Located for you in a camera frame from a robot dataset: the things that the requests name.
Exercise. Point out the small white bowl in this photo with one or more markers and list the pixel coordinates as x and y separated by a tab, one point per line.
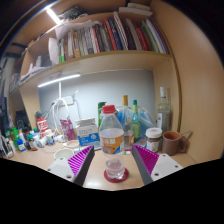
63	153

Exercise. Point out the clear yellow-capped glass bottle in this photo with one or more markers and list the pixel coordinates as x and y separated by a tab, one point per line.
125	113

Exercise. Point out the pink snack bag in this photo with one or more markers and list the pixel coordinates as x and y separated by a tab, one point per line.
67	128

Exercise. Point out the clear red-capped water bottle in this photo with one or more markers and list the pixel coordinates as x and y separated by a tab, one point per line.
111	140

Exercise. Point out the brown mug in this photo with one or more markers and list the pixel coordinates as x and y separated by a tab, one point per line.
171	142

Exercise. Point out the green-capped glass bottle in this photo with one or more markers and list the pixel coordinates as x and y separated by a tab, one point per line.
135	123

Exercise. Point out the group of small bottles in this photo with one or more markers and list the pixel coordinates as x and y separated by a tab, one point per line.
23	139

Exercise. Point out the white and blue carton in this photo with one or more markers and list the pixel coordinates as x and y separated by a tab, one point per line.
87	133

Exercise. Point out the white-lidded brown jar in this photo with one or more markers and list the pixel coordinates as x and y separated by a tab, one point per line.
153	139

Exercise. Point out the wooden shelf unit with books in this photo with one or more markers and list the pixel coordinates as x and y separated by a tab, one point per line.
110	36

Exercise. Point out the flat round red coaster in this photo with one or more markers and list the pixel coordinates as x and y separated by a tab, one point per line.
108	176

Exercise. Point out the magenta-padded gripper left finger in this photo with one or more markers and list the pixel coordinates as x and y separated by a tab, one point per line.
68	163

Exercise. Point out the tall clear white-capped bottle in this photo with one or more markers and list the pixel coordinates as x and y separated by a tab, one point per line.
164	113

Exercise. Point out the white strip light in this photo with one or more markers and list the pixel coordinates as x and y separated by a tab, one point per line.
58	80

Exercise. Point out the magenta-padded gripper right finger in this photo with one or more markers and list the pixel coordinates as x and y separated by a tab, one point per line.
154	162

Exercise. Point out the blue plastic bag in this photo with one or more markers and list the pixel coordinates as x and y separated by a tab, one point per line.
145	118

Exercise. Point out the red and white container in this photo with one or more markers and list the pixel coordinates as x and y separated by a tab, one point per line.
42	125

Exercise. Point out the green can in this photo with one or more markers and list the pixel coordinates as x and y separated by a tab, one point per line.
101	112

